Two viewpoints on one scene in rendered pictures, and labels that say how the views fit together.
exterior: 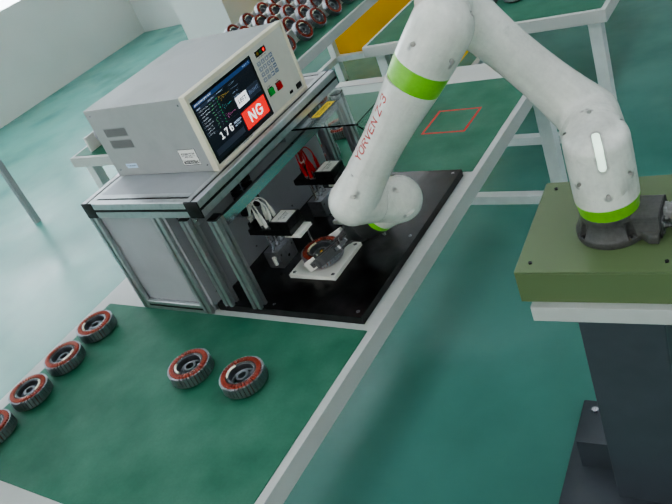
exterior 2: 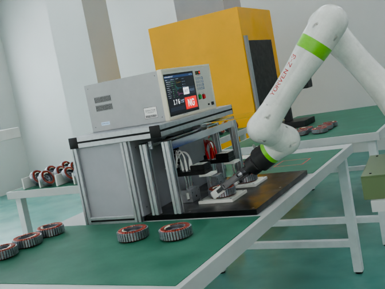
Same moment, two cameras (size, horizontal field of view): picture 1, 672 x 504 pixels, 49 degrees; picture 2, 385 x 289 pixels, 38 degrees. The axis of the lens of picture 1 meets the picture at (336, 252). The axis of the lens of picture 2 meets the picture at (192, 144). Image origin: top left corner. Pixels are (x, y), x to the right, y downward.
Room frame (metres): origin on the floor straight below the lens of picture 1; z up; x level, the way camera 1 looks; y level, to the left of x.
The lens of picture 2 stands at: (-0.41, 0.64, 1.23)
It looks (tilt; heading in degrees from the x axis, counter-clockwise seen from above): 6 degrees down; 346
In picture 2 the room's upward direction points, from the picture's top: 10 degrees counter-clockwise
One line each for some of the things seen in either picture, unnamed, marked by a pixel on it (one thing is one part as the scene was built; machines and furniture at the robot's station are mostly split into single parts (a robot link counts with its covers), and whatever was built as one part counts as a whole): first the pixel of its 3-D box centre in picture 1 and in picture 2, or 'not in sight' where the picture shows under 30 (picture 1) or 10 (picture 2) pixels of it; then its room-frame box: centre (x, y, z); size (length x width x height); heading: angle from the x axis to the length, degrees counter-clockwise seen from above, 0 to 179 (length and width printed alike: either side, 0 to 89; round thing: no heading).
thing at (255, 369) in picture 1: (243, 377); (175, 231); (1.38, 0.31, 0.77); 0.11 x 0.11 x 0.04
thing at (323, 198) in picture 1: (323, 202); (215, 180); (1.98, -0.02, 0.80); 0.08 x 0.05 x 0.06; 137
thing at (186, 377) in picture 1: (190, 368); (133, 233); (1.50, 0.44, 0.77); 0.11 x 0.11 x 0.04
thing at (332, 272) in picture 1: (325, 259); (223, 196); (1.70, 0.03, 0.78); 0.15 x 0.15 x 0.01; 47
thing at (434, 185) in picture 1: (344, 237); (232, 193); (1.80, -0.04, 0.76); 0.64 x 0.47 x 0.02; 137
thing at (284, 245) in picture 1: (281, 251); (191, 194); (1.80, 0.14, 0.80); 0.08 x 0.05 x 0.06; 137
